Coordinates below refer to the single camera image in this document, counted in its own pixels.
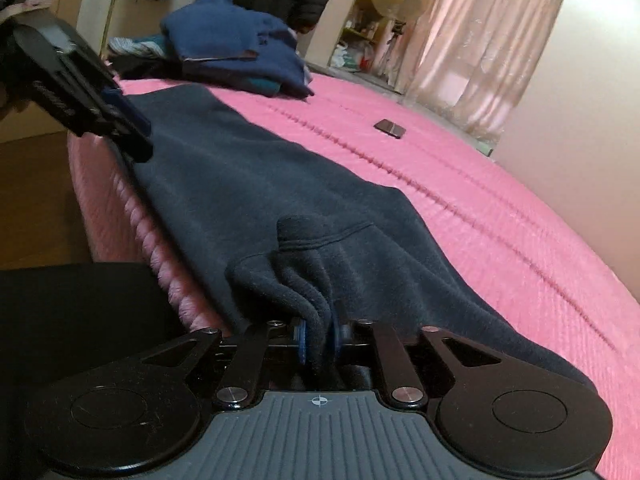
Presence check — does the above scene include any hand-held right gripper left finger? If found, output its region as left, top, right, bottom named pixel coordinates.
left=142, top=316, right=309, bottom=409

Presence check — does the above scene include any striped cloth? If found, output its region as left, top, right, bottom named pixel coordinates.
left=107, top=35, right=167, bottom=59

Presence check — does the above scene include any small black flat case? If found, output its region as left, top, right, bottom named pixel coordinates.
left=373, top=118, right=408, bottom=140

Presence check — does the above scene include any pink ribbed bed cover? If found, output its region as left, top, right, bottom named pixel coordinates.
left=67, top=67, right=640, bottom=480

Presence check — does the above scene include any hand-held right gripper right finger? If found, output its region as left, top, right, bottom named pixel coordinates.
left=330, top=303, right=503, bottom=407

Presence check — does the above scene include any person's black trouser leg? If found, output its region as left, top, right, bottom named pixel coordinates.
left=0, top=262, right=191, bottom=466

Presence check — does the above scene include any cluttered storage shelf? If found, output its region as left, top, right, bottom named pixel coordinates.
left=327, top=0, right=404, bottom=92

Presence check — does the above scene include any blue folded sweatshirt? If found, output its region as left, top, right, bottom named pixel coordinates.
left=160, top=0, right=317, bottom=100

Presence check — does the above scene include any pale pink curtain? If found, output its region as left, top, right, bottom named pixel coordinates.
left=403, top=0, right=568, bottom=147

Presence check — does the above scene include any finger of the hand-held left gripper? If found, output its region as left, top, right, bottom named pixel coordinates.
left=102, top=88, right=153, bottom=137
left=105, top=123, right=155, bottom=164

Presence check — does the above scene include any dark navy fleece garment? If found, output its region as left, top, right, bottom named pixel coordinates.
left=119, top=82, right=599, bottom=397

